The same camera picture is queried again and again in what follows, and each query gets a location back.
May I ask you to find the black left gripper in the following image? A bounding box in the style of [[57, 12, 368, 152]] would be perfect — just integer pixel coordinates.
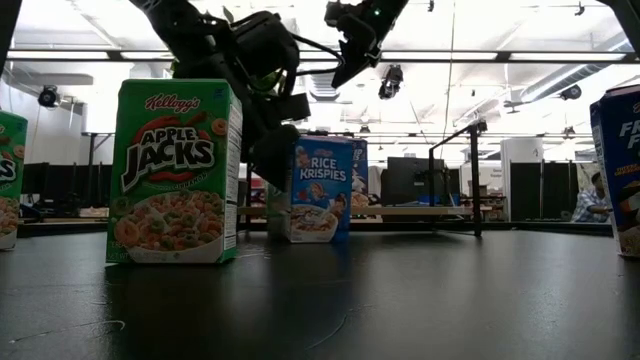
[[229, 12, 312, 192]]

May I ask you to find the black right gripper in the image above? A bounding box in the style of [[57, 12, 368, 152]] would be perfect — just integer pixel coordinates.
[[323, 0, 382, 90]]

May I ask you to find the Rice Krispies cereal box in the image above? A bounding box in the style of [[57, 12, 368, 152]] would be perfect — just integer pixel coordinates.
[[287, 134, 354, 245]]

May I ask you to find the Apple Jacks cereal box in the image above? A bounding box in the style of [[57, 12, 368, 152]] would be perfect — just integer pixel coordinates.
[[0, 110, 29, 251], [104, 78, 245, 265], [266, 182, 292, 242]]

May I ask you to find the Frosted Flakes cereal box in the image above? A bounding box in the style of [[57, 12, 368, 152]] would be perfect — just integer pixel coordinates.
[[349, 138, 370, 209], [588, 83, 640, 259]]

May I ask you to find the wooden shelf board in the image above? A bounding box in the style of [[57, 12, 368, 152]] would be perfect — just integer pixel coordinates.
[[237, 205, 476, 217]]

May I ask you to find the black monitor panel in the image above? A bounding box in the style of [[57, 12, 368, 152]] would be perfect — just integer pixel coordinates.
[[380, 156, 447, 207]]

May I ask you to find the black table mat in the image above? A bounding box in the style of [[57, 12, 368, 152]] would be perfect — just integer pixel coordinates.
[[0, 229, 640, 360]]

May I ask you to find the white column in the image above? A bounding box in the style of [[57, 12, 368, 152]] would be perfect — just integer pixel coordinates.
[[499, 137, 545, 166]]

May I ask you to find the black partition panel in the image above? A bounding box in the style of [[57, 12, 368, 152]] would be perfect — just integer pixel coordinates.
[[19, 162, 114, 221], [509, 160, 584, 224]]

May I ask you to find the person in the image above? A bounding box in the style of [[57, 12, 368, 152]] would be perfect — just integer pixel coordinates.
[[571, 172, 614, 225]]

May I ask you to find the black overhead camera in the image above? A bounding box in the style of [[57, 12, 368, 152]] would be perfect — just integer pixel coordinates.
[[378, 63, 405, 100]]

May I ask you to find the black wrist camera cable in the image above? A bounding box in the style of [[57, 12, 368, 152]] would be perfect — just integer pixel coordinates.
[[289, 32, 346, 77]]

